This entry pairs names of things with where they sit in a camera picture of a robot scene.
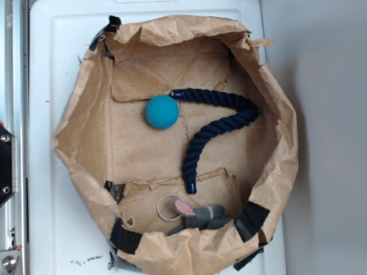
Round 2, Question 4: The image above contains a teal blue dimpled ball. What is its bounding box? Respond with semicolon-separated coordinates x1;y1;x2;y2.
145;95;179;129

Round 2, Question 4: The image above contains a brown paper lined bin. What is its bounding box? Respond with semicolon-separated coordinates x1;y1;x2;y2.
53;15;298;274

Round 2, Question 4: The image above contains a white rubber band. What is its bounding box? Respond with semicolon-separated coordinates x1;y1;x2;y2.
156;194;183;222

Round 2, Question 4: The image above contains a grey plush bunny toy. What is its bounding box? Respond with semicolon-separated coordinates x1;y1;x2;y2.
168;199;232;235

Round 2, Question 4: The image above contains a navy blue twisted rope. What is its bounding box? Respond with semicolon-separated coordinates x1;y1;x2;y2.
171;88;260;195

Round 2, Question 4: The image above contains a black mounting bracket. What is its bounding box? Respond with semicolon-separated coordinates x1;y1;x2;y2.
0;122;16;207

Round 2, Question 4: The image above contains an aluminium frame rail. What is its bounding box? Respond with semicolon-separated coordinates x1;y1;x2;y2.
1;1;30;274

